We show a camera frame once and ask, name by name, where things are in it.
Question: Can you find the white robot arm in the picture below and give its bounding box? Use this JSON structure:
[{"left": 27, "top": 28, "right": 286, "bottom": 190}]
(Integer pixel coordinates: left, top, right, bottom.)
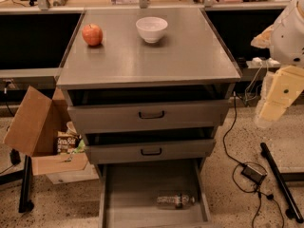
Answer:
[{"left": 251, "top": 0, "right": 304, "bottom": 128}]

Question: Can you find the black stand leg right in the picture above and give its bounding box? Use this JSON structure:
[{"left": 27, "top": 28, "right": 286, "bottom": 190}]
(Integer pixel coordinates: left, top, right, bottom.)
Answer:
[{"left": 260, "top": 142, "right": 304, "bottom": 223}]

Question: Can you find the black stand leg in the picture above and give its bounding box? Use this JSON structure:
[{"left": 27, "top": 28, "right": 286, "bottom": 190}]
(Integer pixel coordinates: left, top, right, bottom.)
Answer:
[
  {"left": 18, "top": 156, "right": 34, "bottom": 213},
  {"left": 260, "top": 142, "right": 304, "bottom": 223}
]

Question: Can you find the grey open bottom drawer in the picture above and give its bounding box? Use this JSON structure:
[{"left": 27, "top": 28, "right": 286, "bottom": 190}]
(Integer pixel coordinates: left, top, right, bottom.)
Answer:
[{"left": 98, "top": 160, "right": 221, "bottom": 228}]

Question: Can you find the brown cardboard box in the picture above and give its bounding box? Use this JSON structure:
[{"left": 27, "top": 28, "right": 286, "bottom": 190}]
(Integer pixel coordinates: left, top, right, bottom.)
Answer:
[{"left": 4, "top": 86, "right": 88, "bottom": 176}]

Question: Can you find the white ceramic bowl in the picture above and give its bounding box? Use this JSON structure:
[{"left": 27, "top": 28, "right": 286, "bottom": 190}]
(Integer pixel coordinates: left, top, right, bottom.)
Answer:
[{"left": 136, "top": 17, "right": 168, "bottom": 44}]

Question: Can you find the sea salt snack bag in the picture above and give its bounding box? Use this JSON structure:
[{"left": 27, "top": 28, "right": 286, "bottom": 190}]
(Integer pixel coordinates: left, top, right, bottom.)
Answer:
[{"left": 56, "top": 131, "right": 79, "bottom": 154}]

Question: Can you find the red apple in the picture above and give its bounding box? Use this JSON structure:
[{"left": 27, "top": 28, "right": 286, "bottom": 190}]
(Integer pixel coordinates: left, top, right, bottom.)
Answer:
[{"left": 82, "top": 24, "right": 103, "bottom": 47}]

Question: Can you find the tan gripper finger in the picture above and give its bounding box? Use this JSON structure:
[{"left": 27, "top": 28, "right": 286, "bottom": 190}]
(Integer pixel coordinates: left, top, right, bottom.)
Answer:
[
  {"left": 254, "top": 66, "right": 304, "bottom": 128},
  {"left": 251, "top": 25, "right": 274, "bottom": 48}
]

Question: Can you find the white power strip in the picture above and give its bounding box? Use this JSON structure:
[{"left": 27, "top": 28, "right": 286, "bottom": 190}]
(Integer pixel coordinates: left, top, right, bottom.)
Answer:
[{"left": 252, "top": 57, "right": 280, "bottom": 67}]

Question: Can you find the grey top drawer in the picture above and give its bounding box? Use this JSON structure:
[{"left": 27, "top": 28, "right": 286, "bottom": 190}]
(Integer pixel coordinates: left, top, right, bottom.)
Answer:
[{"left": 67, "top": 100, "right": 229, "bottom": 134}]

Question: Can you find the grey middle drawer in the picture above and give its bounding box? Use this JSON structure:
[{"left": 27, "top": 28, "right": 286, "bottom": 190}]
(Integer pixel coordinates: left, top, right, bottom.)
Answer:
[{"left": 85, "top": 139, "right": 216, "bottom": 164}]

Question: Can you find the black power cable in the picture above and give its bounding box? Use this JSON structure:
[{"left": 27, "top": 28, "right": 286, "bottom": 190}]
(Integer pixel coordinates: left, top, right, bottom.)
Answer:
[{"left": 221, "top": 91, "right": 286, "bottom": 228}]

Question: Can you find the clear plastic water bottle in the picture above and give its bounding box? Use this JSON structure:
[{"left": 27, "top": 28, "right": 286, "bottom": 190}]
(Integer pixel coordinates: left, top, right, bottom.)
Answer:
[{"left": 156, "top": 193, "right": 196, "bottom": 209}]

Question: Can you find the black power adapter brick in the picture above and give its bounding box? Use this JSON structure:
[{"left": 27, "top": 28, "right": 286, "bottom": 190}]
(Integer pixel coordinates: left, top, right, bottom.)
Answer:
[{"left": 241, "top": 164, "right": 267, "bottom": 184}]

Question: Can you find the grey metal drawer cabinet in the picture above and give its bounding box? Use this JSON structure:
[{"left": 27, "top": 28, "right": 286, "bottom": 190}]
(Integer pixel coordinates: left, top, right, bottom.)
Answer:
[{"left": 56, "top": 7, "right": 242, "bottom": 176}]

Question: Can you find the black stand leg left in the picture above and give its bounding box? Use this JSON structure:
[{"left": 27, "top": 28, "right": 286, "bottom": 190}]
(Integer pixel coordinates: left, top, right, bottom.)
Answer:
[{"left": 18, "top": 156, "right": 34, "bottom": 213}]

